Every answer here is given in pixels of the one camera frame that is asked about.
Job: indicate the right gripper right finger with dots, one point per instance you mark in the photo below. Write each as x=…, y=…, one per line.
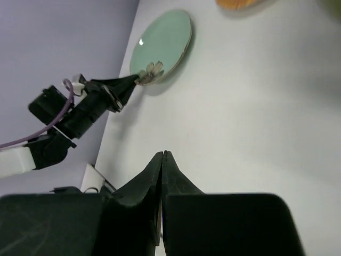
x=173, y=181

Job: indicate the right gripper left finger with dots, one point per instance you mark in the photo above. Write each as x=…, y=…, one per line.
x=138, y=211

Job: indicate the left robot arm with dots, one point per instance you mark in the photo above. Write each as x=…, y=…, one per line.
x=50, y=145

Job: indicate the orange woven pattern plate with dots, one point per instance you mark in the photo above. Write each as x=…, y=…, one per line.
x=236, y=5

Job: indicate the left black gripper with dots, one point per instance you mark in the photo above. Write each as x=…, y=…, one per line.
x=101, y=95

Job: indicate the mint green flower plate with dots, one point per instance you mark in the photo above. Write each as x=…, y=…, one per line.
x=161, y=47

